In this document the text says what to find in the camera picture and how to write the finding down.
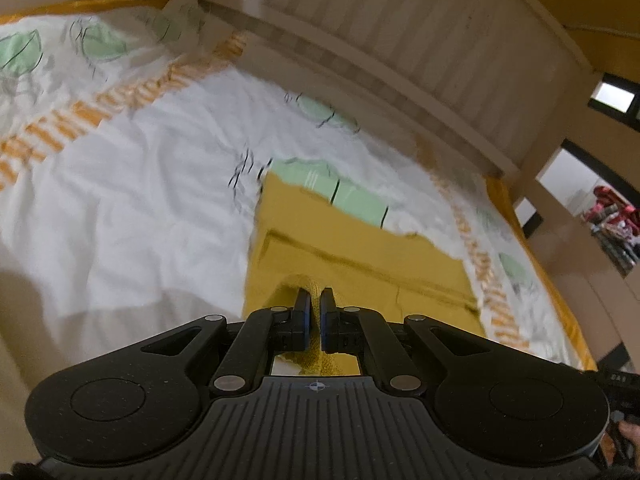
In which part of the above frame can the wooden bed headboard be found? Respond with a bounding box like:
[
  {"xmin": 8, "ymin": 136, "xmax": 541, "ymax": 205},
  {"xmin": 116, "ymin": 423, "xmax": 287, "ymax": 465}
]
[{"xmin": 205, "ymin": 0, "xmax": 591, "ymax": 174}]

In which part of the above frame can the white patterned bed sheet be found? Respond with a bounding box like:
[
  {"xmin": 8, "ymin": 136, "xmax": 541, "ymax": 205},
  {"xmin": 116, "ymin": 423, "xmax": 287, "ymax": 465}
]
[{"xmin": 1, "ymin": 0, "xmax": 594, "ymax": 387}]

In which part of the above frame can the person's right hand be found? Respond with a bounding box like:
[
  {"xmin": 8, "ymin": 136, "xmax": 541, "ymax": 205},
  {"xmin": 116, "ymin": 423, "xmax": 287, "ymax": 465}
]
[{"xmin": 600, "ymin": 420, "xmax": 639, "ymax": 471}]

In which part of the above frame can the right wooden bed rail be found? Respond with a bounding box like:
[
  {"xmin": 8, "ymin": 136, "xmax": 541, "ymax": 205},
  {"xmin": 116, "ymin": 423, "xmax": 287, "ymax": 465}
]
[{"xmin": 508, "ymin": 69, "xmax": 640, "ymax": 371}]

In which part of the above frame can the mustard yellow knit sweater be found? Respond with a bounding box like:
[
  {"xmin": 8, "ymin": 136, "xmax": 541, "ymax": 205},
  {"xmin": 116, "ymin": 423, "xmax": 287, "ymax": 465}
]
[{"xmin": 241, "ymin": 171, "xmax": 487, "ymax": 378}]

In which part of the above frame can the pile of colourful clothes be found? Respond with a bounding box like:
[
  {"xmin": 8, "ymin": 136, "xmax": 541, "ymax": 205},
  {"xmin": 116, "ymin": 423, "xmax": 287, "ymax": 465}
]
[{"xmin": 580, "ymin": 185, "xmax": 639, "ymax": 278}]

